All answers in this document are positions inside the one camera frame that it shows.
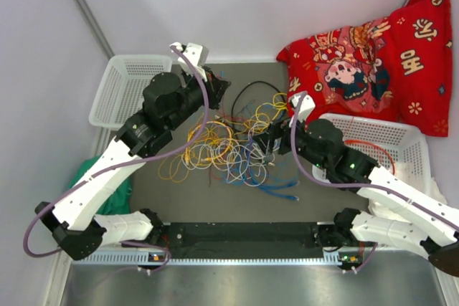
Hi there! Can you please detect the white cable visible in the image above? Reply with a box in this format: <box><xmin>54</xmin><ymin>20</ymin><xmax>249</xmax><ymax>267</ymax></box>
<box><xmin>184</xmin><ymin>119</ymin><xmax>277</xmax><ymax>187</ymax></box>

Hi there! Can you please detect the white plastic basket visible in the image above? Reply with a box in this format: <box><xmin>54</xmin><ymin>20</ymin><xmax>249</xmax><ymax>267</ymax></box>
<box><xmin>321</xmin><ymin>113</ymin><xmax>431</xmax><ymax>194</ymax></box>
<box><xmin>89</xmin><ymin>54</ymin><xmax>172</xmax><ymax>130</ymax></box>

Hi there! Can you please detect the black cable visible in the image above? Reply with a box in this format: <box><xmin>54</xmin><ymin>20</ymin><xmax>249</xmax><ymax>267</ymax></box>
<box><xmin>231</xmin><ymin>80</ymin><xmax>284</xmax><ymax>124</ymax></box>

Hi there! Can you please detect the orange cable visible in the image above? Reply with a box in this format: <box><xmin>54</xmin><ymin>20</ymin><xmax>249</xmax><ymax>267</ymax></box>
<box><xmin>342</xmin><ymin>139</ymin><xmax>396</xmax><ymax>176</ymax></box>

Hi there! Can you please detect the white cloth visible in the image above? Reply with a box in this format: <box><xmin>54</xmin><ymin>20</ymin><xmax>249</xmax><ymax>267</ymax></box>
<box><xmin>367</xmin><ymin>176</ymin><xmax>448</xmax><ymax>221</ymax></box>

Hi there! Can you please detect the yellow cable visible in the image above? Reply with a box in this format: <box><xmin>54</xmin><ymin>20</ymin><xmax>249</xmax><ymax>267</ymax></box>
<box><xmin>157</xmin><ymin>92</ymin><xmax>291</xmax><ymax>183</ymax></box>

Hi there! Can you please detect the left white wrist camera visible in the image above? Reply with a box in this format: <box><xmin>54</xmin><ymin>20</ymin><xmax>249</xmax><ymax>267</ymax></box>
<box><xmin>169</xmin><ymin>42</ymin><xmax>209</xmax><ymax>82</ymax></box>

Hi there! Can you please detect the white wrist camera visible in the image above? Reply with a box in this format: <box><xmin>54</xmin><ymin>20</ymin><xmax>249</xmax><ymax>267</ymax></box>
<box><xmin>288</xmin><ymin>91</ymin><xmax>316</xmax><ymax>128</ymax></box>
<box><xmin>169</xmin><ymin>42</ymin><xmax>209</xmax><ymax>82</ymax></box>

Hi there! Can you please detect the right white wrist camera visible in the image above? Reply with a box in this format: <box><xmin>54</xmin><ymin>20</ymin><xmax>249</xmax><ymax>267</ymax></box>
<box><xmin>288</xmin><ymin>91</ymin><xmax>316</xmax><ymax>128</ymax></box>

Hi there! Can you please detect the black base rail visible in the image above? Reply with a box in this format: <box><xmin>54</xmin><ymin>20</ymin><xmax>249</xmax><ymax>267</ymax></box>
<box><xmin>76</xmin><ymin>222</ymin><xmax>359</xmax><ymax>267</ymax></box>

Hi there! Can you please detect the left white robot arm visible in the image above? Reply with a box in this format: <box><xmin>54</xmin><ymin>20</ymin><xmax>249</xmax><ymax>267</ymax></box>
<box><xmin>35</xmin><ymin>67</ymin><xmax>230</xmax><ymax>261</ymax></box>

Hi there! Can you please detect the left white plastic basket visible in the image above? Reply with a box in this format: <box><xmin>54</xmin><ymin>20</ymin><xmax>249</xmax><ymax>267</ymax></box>
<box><xmin>89</xmin><ymin>54</ymin><xmax>172</xmax><ymax>130</ymax></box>

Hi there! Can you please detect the blue cable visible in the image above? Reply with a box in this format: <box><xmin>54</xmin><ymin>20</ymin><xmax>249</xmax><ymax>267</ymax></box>
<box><xmin>222</xmin><ymin>101</ymin><xmax>301</xmax><ymax>202</ymax></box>

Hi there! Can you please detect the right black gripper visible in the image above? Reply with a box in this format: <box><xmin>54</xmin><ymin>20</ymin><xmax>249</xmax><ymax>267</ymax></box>
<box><xmin>252</xmin><ymin>110</ymin><xmax>328</xmax><ymax>171</ymax></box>

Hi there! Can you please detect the grey corner post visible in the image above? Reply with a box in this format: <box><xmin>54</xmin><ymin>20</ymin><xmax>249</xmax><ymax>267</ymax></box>
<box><xmin>73</xmin><ymin>0</ymin><xmax>115</xmax><ymax>59</ymax></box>

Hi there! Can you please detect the right white plastic basket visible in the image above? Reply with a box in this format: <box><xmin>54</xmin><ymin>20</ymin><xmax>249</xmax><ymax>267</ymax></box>
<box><xmin>321</xmin><ymin>113</ymin><xmax>431</xmax><ymax>194</ymax></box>

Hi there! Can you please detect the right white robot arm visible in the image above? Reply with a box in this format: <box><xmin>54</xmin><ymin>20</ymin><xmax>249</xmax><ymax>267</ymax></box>
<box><xmin>254</xmin><ymin>119</ymin><xmax>458</xmax><ymax>277</ymax></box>

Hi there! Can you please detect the red printed pillow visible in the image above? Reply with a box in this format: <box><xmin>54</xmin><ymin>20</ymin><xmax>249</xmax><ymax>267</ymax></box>
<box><xmin>277</xmin><ymin>0</ymin><xmax>453</xmax><ymax>137</ymax></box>

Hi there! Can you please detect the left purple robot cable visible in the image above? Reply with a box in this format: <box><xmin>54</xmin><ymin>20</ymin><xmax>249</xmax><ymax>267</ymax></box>
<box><xmin>23</xmin><ymin>44</ymin><xmax>211</xmax><ymax>259</ymax></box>

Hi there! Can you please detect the green cloth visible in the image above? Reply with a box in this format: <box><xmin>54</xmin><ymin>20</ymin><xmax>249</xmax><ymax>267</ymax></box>
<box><xmin>68</xmin><ymin>156</ymin><xmax>133</xmax><ymax>215</ymax></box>

